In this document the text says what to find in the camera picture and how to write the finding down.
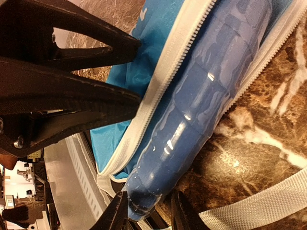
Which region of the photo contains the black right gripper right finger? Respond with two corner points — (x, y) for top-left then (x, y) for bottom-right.
(171, 191), (209, 230)

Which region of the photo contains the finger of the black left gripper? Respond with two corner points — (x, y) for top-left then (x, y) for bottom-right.
(0, 0), (141, 72)
(0, 57), (141, 157)

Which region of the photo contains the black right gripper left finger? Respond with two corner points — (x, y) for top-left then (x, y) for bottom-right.
(90, 191), (128, 230)

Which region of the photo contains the white slotted cable duct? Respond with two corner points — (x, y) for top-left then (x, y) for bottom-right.
(65, 134), (107, 220)

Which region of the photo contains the blue badminton racket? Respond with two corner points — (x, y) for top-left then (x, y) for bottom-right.
(125, 0), (272, 221)

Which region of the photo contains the blue racket bag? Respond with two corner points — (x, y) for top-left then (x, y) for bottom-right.
(90, 0), (307, 230)

